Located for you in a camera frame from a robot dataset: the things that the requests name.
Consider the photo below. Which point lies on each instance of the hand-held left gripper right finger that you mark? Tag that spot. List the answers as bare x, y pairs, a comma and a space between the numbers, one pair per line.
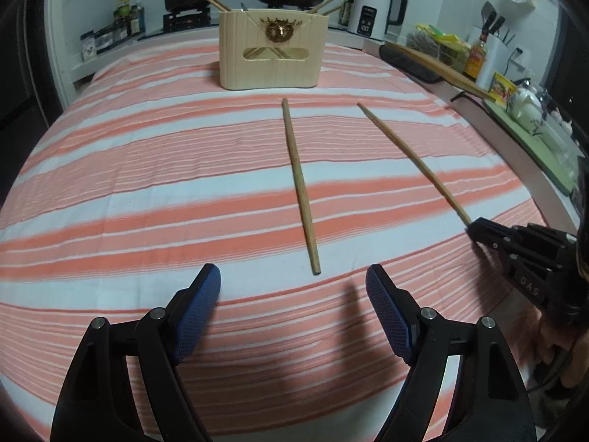
391, 317

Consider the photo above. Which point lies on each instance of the person's right hand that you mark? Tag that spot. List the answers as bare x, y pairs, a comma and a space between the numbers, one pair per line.
554, 340

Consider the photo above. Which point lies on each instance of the yellow red printed packet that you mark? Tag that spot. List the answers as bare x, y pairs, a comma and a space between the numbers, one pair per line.
502, 88

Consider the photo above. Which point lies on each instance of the green tray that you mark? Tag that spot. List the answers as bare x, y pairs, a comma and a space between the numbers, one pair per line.
543, 161

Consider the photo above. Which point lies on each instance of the white label spice jar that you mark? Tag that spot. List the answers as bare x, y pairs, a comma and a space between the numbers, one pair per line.
89, 47

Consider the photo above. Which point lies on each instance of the dark condiment bottle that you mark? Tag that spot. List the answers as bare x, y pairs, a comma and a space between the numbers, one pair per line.
138, 20

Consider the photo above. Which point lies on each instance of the yellow label sauce bottle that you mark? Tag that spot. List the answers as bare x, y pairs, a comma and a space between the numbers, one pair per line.
476, 60

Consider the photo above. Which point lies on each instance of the white electric kettle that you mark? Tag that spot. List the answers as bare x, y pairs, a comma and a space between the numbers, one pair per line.
372, 9

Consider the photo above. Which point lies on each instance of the white utensil rack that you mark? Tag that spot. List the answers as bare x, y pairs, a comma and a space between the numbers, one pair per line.
499, 55

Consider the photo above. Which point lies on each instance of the cream utensil holder box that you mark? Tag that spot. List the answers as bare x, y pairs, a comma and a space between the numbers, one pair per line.
276, 73

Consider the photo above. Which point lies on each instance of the black kitchen utensil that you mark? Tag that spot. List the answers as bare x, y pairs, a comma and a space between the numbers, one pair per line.
498, 26

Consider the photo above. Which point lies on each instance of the wooden chopstick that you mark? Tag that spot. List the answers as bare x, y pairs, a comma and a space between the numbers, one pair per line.
326, 3
299, 179
332, 10
414, 156
216, 2
217, 6

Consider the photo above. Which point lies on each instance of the orange white striped tablecloth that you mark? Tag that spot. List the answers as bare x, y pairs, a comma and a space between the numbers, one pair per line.
161, 170

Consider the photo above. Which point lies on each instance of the wooden cutting board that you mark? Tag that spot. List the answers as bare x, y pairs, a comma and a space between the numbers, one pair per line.
441, 69

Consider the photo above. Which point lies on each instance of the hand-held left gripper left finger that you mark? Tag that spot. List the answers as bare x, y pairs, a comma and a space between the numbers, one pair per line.
198, 317

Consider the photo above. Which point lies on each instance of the black pad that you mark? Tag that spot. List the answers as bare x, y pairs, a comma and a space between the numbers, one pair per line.
405, 64

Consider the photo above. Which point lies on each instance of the white teacup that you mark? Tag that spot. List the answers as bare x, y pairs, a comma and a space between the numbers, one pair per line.
567, 123

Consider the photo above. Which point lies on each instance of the green cap condiment bottle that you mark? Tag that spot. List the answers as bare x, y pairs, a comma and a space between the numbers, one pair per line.
122, 14

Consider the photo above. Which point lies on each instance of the basket of yellow packets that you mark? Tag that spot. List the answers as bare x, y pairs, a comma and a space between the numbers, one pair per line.
441, 41

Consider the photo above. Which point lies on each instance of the dark glass bottle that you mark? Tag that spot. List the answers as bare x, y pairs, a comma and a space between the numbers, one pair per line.
346, 9

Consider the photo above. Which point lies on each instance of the black spatula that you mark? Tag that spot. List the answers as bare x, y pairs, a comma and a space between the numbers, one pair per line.
487, 14

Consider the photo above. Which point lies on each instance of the black gas stove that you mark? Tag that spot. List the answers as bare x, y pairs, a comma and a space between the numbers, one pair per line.
184, 22

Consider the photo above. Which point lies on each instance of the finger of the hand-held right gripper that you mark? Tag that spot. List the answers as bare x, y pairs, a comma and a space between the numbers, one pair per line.
500, 248
494, 229

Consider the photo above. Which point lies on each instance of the clear spice jar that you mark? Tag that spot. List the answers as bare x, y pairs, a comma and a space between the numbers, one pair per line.
105, 39

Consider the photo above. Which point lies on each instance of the black clay pot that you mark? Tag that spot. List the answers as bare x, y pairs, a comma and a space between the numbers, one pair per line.
188, 1

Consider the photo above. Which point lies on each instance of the white teapot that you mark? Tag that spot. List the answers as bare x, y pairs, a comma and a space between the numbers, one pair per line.
527, 106

